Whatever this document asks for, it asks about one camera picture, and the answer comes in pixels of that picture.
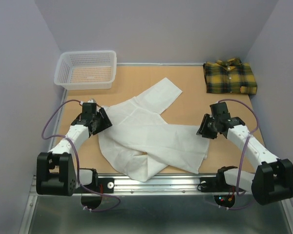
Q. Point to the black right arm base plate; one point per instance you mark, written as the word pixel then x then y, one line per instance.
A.
pixel 213 185

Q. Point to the metal table frame edge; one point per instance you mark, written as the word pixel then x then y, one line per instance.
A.
pixel 32 199

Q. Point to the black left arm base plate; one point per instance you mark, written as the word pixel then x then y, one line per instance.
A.
pixel 102 185

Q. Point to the yellow plaid folded shirt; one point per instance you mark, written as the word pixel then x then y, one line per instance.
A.
pixel 231 76

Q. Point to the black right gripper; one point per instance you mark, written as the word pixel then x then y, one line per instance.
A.
pixel 203 129

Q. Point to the white perforated plastic basket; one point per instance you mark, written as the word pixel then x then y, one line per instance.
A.
pixel 86 70

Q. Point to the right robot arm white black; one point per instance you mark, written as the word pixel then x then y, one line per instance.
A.
pixel 272 180

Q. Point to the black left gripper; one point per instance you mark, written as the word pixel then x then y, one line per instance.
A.
pixel 105 122

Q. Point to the aluminium mounting rail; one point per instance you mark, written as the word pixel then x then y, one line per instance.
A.
pixel 162 184

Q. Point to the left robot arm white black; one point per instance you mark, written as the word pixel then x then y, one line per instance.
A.
pixel 56 173

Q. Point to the white long sleeve shirt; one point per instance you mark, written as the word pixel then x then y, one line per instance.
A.
pixel 140 144

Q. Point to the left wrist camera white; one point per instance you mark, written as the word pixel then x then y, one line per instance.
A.
pixel 92 101

